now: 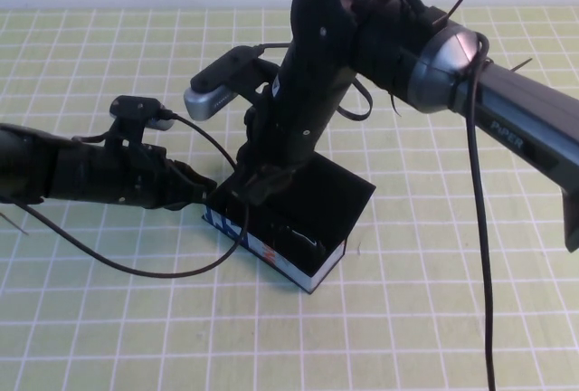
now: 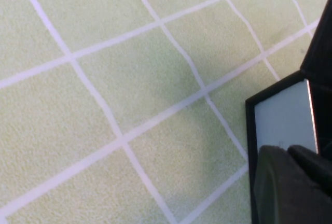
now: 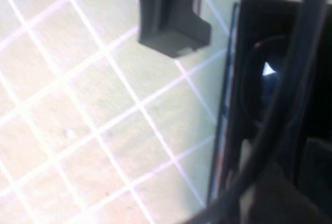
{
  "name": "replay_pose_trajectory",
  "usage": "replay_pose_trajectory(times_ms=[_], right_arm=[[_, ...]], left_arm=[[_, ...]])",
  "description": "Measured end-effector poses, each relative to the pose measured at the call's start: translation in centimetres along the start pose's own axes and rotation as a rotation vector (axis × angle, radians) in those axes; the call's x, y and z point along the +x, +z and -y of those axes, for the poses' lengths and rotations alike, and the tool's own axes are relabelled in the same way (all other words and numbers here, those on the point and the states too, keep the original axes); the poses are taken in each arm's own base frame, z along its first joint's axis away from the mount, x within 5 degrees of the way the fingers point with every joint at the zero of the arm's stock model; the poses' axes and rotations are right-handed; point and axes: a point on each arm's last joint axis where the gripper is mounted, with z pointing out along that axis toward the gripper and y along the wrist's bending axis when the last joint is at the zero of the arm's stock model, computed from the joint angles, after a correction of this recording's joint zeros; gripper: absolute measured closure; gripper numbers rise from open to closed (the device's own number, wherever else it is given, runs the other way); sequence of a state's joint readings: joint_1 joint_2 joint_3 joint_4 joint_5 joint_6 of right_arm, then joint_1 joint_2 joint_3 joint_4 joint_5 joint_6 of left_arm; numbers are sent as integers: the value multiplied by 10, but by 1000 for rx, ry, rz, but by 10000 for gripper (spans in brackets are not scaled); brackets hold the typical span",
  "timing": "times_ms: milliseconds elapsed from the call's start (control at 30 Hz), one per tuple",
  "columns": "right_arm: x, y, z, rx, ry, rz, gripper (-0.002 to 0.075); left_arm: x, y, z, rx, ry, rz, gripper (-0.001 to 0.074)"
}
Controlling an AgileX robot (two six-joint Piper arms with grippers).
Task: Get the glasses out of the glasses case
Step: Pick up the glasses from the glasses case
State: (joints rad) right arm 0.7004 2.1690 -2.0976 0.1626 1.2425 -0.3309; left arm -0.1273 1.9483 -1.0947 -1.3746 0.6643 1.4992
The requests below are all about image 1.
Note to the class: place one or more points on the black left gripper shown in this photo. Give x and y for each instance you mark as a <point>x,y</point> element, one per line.
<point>113,174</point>

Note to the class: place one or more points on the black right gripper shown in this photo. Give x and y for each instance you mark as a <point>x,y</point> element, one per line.
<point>289,133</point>

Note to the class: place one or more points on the black glasses case printed sides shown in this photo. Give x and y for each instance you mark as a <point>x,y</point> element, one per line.
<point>330,201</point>

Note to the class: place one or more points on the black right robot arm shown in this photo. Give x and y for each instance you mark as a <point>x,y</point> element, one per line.
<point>520,101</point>

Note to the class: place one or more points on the green white-grid tablecloth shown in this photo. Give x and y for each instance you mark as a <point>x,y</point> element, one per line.
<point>135,341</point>

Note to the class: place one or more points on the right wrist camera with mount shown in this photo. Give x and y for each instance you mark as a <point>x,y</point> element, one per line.
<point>208,101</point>

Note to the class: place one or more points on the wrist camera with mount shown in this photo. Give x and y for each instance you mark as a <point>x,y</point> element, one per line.
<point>135,108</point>
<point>208,101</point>

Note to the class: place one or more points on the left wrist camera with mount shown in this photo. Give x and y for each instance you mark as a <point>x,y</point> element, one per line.
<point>135,108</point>

